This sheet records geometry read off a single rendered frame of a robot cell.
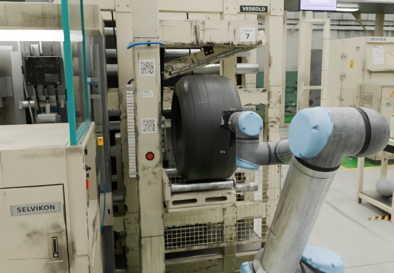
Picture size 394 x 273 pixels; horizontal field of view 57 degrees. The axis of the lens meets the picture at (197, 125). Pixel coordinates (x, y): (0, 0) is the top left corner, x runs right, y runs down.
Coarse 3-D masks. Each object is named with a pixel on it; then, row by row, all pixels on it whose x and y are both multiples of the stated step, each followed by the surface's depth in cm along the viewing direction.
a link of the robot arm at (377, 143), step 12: (372, 120) 82; (384, 120) 85; (372, 132) 82; (384, 132) 83; (276, 144) 139; (372, 144) 83; (384, 144) 85; (276, 156) 137; (288, 156) 129; (360, 156) 93
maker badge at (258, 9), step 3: (240, 6) 245; (243, 6) 245; (246, 6) 245; (249, 6) 246; (252, 6) 246; (255, 6) 247; (258, 6) 247; (261, 6) 248; (264, 6) 248; (267, 6) 248; (240, 9) 245; (243, 9) 245; (246, 9) 246; (249, 9) 246; (252, 9) 247; (255, 9) 247; (258, 9) 247; (261, 9) 248; (264, 9) 248; (267, 9) 249; (258, 12) 248; (261, 12) 248; (264, 12) 249
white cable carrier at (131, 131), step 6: (126, 84) 186; (132, 84) 182; (132, 90) 187; (132, 96) 183; (132, 102) 184; (132, 108) 184; (132, 114) 184; (132, 120) 185; (132, 126) 185; (132, 132) 186; (132, 138) 186; (132, 144) 187; (132, 150) 188; (132, 156) 188; (132, 162) 188; (132, 168) 189
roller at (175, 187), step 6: (210, 180) 192; (216, 180) 192; (222, 180) 192; (228, 180) 192; (234, 180) 193; (174, 186) 186; (180, 186) 186; (186, 186) 187; (192, 186) 188; (198, 186) 188; (204, 186) 189; (210, 186) 190; (216, 186) 190; (222, 186) 191; (228, 186) 192; (234, 186) 193
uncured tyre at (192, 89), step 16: (192, 80) 184; (208, 80) 185; (224, 80) 187; (176, 96) 206; (192, 96) 176; (208, 96) 176; (224, 96) 178; (176, 112) 221; (192, 112) 172; (208, 112) 173; (224, 112) 174; (176, 128) 223; (192, 128) 172; (208, 128) 172; (176, 144) 216; (192, 144) 173; (208, 144) 173; (224, 144) 174; (176, 160) 208; (192, 160) 176; (208, 160) 176; (224, 160) 178; (192, 176) 184; (208, 176) 185; (224, 176) 188
